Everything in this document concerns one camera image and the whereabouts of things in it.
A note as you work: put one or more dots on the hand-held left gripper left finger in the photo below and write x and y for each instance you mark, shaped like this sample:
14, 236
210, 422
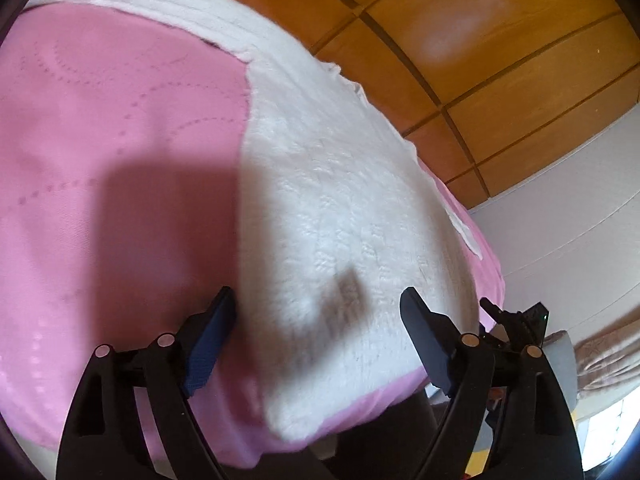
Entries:
212, 330

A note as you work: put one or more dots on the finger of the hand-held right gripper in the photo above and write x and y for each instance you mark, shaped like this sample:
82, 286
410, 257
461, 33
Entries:
491, 309

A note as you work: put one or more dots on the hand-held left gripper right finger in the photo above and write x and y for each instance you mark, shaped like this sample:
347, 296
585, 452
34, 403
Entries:
425, 340

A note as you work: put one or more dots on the white knit sweater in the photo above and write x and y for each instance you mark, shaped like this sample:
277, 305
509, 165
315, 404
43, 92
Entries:
325, 185

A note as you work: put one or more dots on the beige curtain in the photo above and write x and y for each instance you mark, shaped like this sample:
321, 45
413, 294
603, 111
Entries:
610, 360

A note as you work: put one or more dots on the bright window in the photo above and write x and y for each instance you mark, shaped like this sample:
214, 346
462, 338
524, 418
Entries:
612, 435

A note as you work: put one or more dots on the wooden wardrobe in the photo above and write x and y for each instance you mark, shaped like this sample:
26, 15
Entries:
500, 85

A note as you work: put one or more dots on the pink bed sheet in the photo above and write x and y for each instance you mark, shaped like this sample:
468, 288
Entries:
100, 135

